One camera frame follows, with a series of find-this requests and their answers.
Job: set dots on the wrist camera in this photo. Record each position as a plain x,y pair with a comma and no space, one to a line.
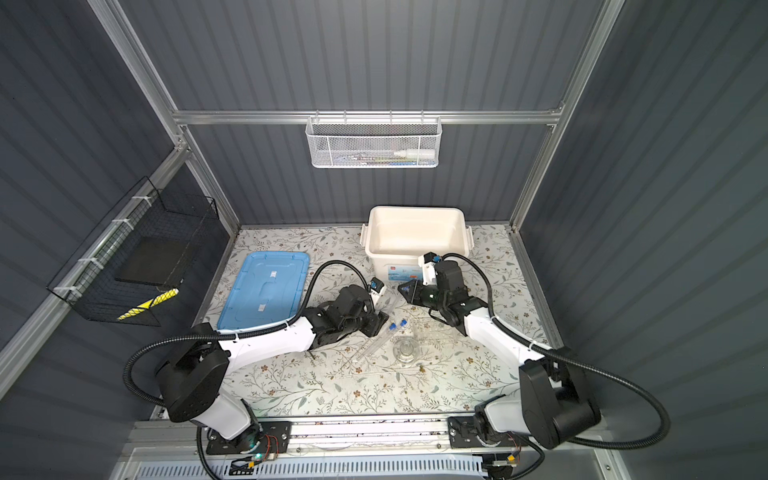
377,289
427,263

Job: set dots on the black wire basket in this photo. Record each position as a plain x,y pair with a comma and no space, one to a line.
90,287

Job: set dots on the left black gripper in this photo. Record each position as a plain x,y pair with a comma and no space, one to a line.
375,322

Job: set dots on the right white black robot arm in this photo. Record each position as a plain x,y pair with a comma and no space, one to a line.
556,403

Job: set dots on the white wire mesh basket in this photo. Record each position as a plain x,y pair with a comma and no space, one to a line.
369,144

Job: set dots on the white bottle in basket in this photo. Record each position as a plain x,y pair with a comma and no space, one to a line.
417,155

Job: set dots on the clear glass flask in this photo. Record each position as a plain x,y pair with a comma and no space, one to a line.
406,349

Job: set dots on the black pad in basket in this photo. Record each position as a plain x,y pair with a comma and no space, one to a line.
158,262

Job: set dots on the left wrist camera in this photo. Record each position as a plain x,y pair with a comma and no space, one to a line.
377,289

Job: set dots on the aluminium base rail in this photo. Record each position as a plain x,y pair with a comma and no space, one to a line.
325,436

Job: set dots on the blue capped test tube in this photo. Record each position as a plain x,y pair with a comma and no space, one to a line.
402,327
374,343

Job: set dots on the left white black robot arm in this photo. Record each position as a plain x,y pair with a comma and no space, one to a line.
191,376

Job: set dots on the blue plastic lid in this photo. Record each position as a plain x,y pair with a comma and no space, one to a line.
267,290

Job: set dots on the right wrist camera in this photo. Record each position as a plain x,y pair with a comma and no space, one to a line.
427,263

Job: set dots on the white plastic storage bin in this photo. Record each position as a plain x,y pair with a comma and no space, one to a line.
396,238

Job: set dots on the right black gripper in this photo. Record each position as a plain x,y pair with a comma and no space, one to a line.
413,296

